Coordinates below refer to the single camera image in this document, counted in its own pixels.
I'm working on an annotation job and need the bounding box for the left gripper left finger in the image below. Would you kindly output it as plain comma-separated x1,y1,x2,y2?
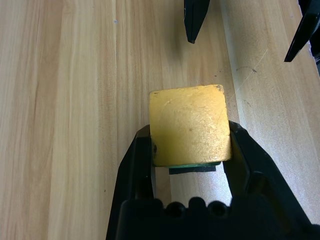
114,125,158,204

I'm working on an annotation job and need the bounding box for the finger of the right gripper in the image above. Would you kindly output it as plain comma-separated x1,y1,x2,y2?
183,0,211,45
284,0,320,63

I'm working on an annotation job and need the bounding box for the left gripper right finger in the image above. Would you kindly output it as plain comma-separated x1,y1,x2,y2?
223,121,299,201

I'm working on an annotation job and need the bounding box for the yellow wooden block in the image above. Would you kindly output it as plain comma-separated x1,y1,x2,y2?
149,84,233,168

